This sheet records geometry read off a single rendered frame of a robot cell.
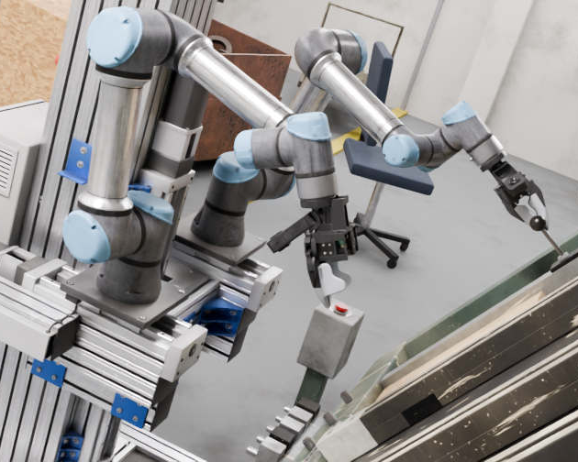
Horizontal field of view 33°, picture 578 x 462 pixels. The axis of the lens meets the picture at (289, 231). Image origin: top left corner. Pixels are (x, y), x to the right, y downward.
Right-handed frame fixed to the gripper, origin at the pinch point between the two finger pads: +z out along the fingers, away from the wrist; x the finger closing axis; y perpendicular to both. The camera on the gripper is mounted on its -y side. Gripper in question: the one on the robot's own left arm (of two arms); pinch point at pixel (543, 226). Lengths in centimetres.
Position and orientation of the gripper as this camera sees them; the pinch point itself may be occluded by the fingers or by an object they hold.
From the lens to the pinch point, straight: 239.3
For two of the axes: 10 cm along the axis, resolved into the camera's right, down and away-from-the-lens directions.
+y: 0.9, -0.4, 9.9
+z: 6.0, 8.0, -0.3
